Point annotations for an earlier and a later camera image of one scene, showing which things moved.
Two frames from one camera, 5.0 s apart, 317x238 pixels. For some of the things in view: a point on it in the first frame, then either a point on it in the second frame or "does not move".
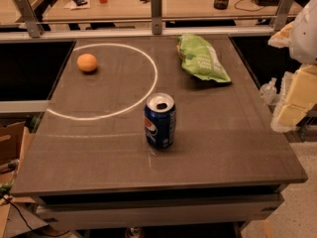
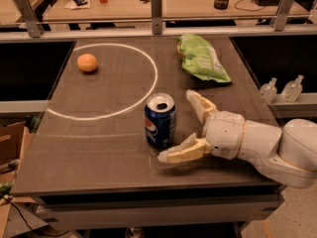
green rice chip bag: (199, 59) does not move
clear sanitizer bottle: (268, 91) does not move
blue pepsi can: (159, 120) does not move
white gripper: (305, 34) → (224, 133)
